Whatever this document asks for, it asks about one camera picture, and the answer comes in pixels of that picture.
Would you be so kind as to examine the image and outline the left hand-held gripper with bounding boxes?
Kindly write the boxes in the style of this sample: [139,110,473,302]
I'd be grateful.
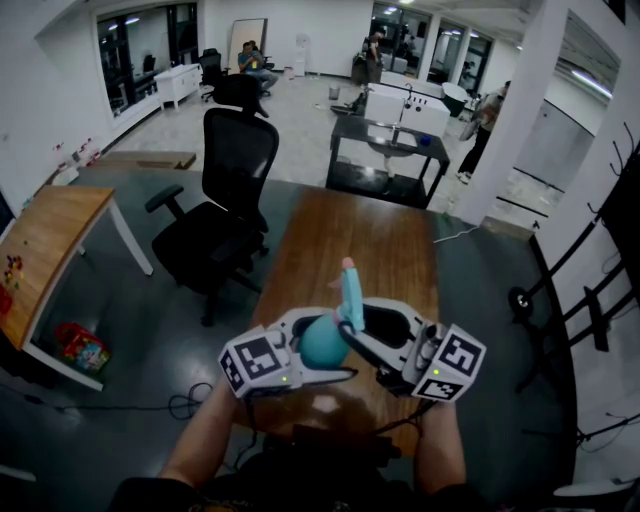
[218,307,359,400]

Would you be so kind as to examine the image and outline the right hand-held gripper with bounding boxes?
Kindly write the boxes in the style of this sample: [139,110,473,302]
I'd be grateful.
[339,298,487,403]

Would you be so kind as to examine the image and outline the teal spray bottle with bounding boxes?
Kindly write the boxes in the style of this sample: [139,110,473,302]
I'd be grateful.
[298,312,349,371]

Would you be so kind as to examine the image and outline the teal pink spray bottle head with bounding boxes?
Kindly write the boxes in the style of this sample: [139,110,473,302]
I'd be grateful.
[327,257,366,334]

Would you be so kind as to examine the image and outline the person's left forearm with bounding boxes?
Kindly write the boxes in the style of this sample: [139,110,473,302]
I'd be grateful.
[158,374,241,489]

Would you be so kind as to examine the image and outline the person's right forearm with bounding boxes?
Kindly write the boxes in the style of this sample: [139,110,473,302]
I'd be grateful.
[413,399,469,496]

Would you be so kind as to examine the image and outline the person's black shirt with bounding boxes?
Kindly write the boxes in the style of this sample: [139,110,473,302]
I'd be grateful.
[107,449,489,512]

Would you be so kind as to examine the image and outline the white sink basin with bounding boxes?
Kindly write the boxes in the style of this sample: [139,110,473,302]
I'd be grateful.
[367,123,419,179]

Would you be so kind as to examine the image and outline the black sink table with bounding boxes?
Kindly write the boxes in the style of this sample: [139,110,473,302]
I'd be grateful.
[324,113,451,210]

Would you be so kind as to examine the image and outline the black wheeled display stand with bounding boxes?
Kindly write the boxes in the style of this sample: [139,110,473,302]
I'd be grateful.
[507,122,640,454]

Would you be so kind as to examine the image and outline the black mesh office chair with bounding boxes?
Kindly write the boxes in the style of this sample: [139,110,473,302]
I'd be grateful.
[144,73,281,329]

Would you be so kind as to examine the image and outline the white box appliance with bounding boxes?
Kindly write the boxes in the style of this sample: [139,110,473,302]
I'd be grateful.
[363,82,451,137]

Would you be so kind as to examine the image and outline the red toy box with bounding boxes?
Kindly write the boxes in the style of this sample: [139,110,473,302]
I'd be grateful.
[53,322,112,375]

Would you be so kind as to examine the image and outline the black tub white rim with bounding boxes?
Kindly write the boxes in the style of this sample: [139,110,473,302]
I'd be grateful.
[442,82,474,119]

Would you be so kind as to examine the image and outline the flat wooden planks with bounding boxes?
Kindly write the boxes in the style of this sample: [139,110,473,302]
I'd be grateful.
[92,150,197,171]

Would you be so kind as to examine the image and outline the wooden white-legged table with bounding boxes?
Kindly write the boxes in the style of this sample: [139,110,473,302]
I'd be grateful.
[0,184,155,392]

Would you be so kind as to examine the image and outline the white water dispenser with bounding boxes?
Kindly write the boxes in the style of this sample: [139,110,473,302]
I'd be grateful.
[293,32,310,78]

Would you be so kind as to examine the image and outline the black framed glass doors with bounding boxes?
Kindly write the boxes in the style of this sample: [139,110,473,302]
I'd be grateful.
[370,0,495,96]

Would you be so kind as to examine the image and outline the small black office chair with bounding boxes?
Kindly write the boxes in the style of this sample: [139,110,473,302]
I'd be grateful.
[198,48,224,104]

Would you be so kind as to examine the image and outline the white low cabinet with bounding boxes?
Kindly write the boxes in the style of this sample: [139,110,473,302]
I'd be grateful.
[153,63,203,111]

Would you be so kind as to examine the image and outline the pile of colourful small toys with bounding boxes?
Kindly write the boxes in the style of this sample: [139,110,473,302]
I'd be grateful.
[2,253,26,292]

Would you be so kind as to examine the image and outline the leaning white board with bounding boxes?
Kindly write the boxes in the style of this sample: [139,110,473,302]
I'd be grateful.
[227,18,269,76]

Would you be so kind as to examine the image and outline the black framed window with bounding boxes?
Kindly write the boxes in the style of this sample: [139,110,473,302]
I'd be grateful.
[96,2,200,120]

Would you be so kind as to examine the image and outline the white floor cable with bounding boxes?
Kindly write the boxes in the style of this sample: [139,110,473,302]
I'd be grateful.
[432,224,481,245]

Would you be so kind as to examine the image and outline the black floor cable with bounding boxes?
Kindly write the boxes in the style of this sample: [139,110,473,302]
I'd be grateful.
[0,382,216,422]

